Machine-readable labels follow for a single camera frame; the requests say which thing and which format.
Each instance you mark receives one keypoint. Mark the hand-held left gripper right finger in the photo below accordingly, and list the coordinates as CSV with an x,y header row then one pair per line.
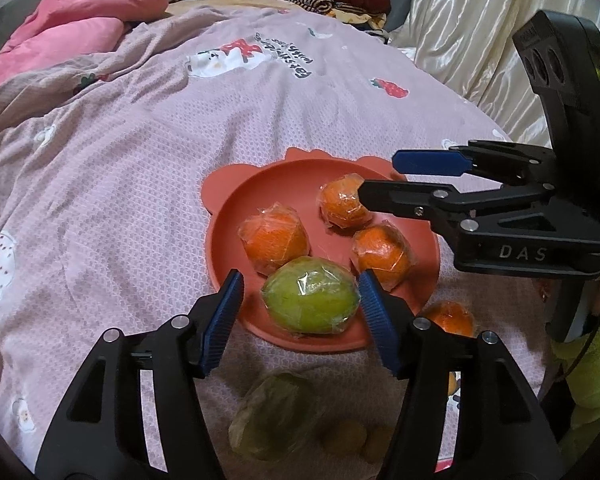
x,y
377,320

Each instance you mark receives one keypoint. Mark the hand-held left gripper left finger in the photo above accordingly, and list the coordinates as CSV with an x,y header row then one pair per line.
x,y
225,320

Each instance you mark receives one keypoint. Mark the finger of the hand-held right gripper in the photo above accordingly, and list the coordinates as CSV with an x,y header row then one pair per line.
x,y
425,162
395,195

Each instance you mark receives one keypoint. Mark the small orange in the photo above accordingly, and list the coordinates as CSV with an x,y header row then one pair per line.
x,y
342,202
382,255
450,319

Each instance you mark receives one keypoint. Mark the green fruit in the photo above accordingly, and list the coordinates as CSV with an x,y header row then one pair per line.
x,y
275,415
307,295

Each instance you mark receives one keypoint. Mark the large orange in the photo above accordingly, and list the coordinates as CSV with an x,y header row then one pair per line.
x,y
274,239

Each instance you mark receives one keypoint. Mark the orange bear-shaped plate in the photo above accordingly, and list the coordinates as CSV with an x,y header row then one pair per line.
x,y
300,195

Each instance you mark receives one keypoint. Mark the person's right hand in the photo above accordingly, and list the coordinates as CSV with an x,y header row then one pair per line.
x,y
542,295

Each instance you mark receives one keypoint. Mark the cream satin curtain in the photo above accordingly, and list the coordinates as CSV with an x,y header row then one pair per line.
x,y
455,35

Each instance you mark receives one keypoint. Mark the printed lilac blanket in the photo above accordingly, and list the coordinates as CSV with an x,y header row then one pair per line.
x,y
130,160

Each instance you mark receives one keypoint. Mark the pink quilt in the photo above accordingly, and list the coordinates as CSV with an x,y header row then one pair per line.
x,y
55,35

